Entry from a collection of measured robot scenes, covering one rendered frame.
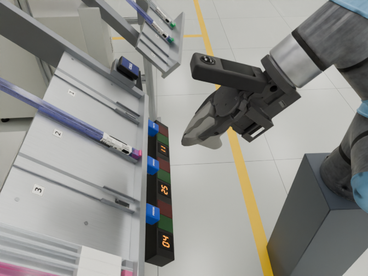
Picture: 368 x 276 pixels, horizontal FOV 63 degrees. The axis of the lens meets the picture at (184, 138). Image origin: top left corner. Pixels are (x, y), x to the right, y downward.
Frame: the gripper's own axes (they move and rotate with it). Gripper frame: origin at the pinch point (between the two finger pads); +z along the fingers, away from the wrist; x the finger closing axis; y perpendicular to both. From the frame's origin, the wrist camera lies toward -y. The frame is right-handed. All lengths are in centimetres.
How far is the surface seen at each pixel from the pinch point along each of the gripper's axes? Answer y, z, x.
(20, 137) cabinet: -19.5, 38.4, 18.5
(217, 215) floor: 64, 45, 30
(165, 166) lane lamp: 4.9, 10.8, 3.0
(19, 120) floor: -13, 117, 101
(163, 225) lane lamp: 3.9, 10.8, -11.3
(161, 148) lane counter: 4.0, 10.8, 8.0
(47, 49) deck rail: -25.3, 11.7, 18.9
